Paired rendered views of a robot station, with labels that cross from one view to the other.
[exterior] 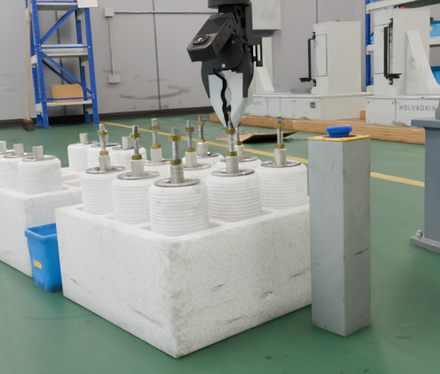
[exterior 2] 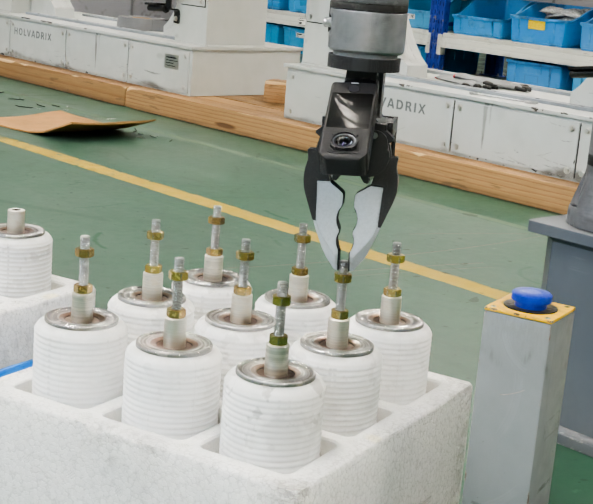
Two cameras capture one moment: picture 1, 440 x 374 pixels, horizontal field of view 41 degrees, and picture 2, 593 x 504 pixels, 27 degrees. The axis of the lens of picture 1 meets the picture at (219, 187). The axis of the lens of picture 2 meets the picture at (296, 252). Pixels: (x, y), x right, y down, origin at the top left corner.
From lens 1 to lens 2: 0.52 m
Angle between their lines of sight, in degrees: 21
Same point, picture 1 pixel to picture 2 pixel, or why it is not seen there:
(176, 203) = (289, 416)
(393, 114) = not seen: hidden behind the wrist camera
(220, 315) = not seen: outside the picture
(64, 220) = (3, 411)
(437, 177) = not seen: hidden behind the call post
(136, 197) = (185, 389)
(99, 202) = (81, 383)
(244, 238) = (373, 465)
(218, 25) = (362, 111)
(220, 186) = (328, 374)
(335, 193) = (527, 399)
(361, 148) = (565, 330)
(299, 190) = (423, 369)
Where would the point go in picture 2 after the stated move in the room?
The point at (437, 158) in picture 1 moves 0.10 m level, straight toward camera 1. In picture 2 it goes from (570, 291) to (585, 311)
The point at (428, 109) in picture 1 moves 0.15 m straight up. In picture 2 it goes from (411, 109) to (416, 60)
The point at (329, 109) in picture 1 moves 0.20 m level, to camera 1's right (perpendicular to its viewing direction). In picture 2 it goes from (204, 74) to (255, 76)
